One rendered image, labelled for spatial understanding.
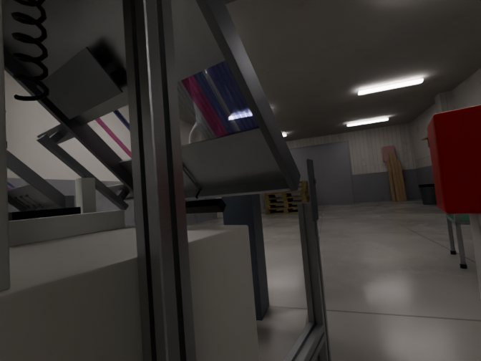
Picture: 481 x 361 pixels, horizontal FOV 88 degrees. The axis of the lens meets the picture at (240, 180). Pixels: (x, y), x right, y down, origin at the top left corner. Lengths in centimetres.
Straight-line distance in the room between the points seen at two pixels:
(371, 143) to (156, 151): 1062
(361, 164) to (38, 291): 1057
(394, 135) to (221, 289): 1072
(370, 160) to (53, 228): 1048
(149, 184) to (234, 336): 29
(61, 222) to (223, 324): 39
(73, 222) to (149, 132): 40
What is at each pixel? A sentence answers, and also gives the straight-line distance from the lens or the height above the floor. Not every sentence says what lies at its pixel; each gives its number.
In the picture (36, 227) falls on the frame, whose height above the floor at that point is 65.
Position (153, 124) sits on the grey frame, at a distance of 28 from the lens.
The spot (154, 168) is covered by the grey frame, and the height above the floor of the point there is 71.
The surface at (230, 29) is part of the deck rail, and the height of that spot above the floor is 100.
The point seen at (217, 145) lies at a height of 83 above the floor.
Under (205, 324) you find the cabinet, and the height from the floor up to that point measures 50.
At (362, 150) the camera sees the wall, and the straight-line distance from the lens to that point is 1073.
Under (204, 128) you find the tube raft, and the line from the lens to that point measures 74.
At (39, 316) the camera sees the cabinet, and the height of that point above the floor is 60.
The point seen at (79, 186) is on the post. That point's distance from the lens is 134.
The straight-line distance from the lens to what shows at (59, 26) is 84.
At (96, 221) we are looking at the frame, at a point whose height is 64.
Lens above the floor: 68
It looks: 3 degrees up
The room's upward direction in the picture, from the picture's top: 5 degrees counter-clockwise
